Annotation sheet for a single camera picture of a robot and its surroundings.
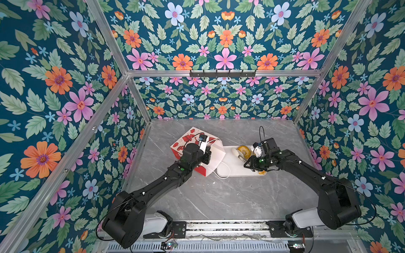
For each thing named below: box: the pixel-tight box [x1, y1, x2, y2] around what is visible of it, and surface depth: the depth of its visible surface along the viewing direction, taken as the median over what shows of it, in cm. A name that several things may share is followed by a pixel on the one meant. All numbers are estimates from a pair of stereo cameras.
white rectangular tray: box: [216, 145, 266, 177], surface depth 94 cm
